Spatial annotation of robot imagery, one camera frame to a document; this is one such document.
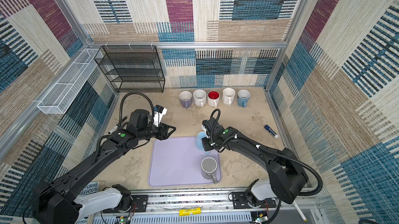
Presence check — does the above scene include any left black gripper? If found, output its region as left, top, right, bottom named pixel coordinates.
left=138, top=121, right=176, bottom=142

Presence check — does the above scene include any light blue mug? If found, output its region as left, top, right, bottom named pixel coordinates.
left=196, top=132, right=209, bottom=154

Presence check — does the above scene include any grey mug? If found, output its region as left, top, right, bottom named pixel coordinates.
left=201, top=157, right=219, bottom=184

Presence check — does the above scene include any purple mug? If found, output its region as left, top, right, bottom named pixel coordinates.
left=179, top=91, right=193, bottom=109

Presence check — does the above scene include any cream mug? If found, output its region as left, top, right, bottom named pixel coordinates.
left=193, top=89, right=207, bottom=108

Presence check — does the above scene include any white round mug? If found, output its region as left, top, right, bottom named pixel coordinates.
left=207, top=91, right=220, bottom=108

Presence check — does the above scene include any white tall mug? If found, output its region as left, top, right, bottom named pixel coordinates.
left=222, top=87, right=236, bottom=106

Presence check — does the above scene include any teal blue square mug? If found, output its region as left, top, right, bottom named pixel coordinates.
left=238, top=90, right=251, bottom=108

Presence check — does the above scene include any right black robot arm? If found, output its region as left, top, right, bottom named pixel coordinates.
left=202, top=109, right=323, bottom=207

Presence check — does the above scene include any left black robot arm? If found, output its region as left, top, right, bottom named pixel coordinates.
left=28, top=105, right=176, bottom=224

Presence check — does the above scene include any lavender plastic tray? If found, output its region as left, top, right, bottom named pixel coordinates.
left=148, top=136, right=222, bottom=187

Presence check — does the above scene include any blue white glue stick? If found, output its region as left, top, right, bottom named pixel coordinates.
left=264, top=125, right=279, bottom=139

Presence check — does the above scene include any black marker pen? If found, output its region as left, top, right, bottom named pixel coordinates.
left=108, top=117, right=127, bottom=134

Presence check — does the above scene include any yellow cylinder tube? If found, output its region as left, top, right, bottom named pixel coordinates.
left=179, top=207, right=201, bottom=216

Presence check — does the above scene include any white yellow pen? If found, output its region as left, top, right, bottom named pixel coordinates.
left=292, top=201, right=308, bottom=222

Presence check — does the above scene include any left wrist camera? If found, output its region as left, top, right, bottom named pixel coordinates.
left=153, top=105, right=167, bottom=127

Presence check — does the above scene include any aluminium rail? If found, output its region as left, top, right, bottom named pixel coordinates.
left=93, top=187, right=319, bottom=212

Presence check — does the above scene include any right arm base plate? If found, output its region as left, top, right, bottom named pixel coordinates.
left=228, top=191, right=277, bottom=209

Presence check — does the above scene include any black wire shelf rack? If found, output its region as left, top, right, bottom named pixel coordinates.
left=94, top=45, right=165, bottom=93

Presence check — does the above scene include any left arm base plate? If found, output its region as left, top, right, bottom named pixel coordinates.
left=127, top=195, right=149, bottom=214

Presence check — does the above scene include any white slotted cable duct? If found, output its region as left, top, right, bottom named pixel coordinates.
left=93, top=212, right=252, bottom=224

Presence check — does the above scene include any white wire mesh basket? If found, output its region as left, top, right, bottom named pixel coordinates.
left=37, top=48, right=98, bottom=114

